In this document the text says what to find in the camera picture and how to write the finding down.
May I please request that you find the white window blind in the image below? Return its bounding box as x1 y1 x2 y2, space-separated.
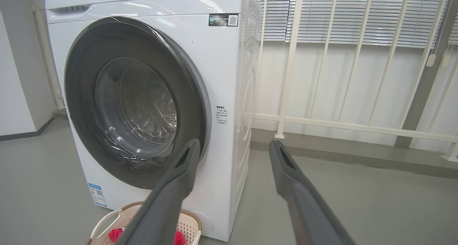
449 13 458 45
264 0 291 41
285 0 448 48

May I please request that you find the black QR code sticker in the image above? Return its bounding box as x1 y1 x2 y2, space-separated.
209 13 239 27

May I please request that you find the warning text sticker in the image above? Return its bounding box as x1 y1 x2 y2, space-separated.
216 106 228 127

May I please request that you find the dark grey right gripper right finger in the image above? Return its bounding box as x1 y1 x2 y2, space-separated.
268 139 355 245

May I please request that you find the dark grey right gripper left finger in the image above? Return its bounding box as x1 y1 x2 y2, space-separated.
114 139 201 245

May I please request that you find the white metal railing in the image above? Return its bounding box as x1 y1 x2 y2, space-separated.
243 0 458 162

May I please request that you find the red clothing with white trim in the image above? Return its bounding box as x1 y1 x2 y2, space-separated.
108 228 187 245

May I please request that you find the grey pillar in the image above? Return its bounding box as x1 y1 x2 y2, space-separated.
395 0 458 149

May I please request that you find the blue energy label sticker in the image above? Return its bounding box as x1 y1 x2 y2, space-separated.
88 183 108 207

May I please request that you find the white front-load washing machine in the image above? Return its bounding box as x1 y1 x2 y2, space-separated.
45 0 263 242

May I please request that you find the black round glass washer door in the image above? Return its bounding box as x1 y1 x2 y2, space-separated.
64 16 211 190

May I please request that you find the cream perforated basket brown rim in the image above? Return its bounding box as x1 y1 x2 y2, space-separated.
86 201 203 245

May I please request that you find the white wall pipe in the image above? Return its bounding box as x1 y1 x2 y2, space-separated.
34 5 65 109

